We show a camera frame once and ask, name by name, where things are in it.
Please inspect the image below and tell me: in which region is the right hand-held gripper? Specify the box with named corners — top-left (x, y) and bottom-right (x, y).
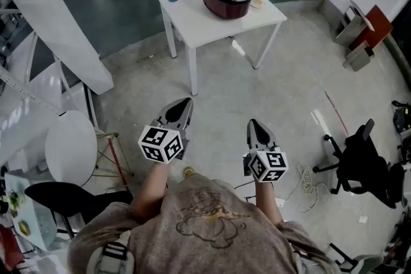
top-left (243, 119), bottom-right (289, 184)

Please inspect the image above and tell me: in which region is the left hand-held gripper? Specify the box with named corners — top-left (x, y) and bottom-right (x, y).
top-left (137, 98), bottom-right (194, 165)

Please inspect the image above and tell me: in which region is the person's right forearm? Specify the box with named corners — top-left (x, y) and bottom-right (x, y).
top-left (255, 181), bottom-right (284, 225)

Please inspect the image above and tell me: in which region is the person's left forearm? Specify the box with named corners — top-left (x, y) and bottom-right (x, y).
top-left (130, 162), bottom-right (171, 222)

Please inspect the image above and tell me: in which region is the red floor tape strip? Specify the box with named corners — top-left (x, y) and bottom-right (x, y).
top-left (324, 91), bottom-right (349, 135)

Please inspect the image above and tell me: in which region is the white square table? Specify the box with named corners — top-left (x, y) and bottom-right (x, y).
top-left (158, 0), bottom-right (288, 97)

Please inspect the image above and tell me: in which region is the black office chair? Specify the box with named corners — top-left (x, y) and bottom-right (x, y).
top-left (313, 118), bottom-right (408, 209)

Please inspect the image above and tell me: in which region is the white round table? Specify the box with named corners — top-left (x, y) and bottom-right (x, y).
top-left (44, 110), bottom-right (136, 187)

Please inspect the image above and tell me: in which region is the person's printed t-shirt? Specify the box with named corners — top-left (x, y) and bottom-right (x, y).
top-left (67, 171), bottom-right (341, 274)

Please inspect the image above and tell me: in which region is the grey box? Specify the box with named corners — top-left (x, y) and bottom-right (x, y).
top-left (342, 41), bottom-right (375, 72)

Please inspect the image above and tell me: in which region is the black plastic chair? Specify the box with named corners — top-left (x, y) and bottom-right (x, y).
top-left (24, 182), bottom-right (134, 240)

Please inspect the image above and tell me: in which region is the grey metal stand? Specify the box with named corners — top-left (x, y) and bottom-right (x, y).
top-left (333, 0), bottom-right (376, 47)

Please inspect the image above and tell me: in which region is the black tool case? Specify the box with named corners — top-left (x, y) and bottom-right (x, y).
top-left (391, 100), bottom-right (411, 134)

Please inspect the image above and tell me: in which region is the red board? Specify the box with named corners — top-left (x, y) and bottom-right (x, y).
top-left (348, 4), bottom-right (394, 51)

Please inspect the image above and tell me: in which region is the white cable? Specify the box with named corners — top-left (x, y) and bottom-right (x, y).
top-left (275, 162), bottom-right (331, 214)

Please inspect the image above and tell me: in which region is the grey shoulder strap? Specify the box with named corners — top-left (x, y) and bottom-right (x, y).
top-left (292, 246), bottom-right (341, 274)
top-left (86, 230), bottom-right (136, 274)

